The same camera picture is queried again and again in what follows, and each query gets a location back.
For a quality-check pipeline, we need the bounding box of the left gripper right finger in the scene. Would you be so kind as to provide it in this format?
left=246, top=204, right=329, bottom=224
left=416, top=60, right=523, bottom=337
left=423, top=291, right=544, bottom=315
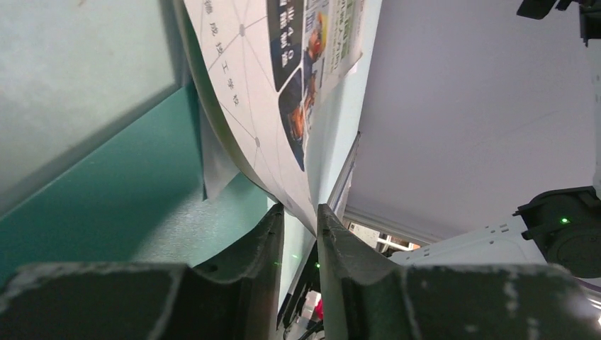
left=317, top=204, right=600, bottom=339

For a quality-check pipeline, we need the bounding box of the right aluminium frame post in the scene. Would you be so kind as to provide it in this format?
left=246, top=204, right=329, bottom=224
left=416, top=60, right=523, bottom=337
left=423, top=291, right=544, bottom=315
left=327, top=132, right=361, bottom=220

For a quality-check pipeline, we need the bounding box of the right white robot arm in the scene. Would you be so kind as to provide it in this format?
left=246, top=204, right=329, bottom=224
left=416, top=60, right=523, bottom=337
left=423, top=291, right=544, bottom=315
left=390, top=1, right=600, bottom=293

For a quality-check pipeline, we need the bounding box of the printed paper file top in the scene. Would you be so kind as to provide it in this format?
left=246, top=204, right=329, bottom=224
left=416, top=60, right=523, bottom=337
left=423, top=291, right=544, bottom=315
left=184, top=1, right=364, bottom=233

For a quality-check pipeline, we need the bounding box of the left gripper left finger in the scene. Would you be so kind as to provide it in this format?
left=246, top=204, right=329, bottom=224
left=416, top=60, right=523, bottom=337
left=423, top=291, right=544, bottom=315
left=1, top=203, right=284, bottom=339

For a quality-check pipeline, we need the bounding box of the teal green folder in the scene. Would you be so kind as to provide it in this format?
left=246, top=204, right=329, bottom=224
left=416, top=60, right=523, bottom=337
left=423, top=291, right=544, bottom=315
left=1, top=1, right=267, bottom=280

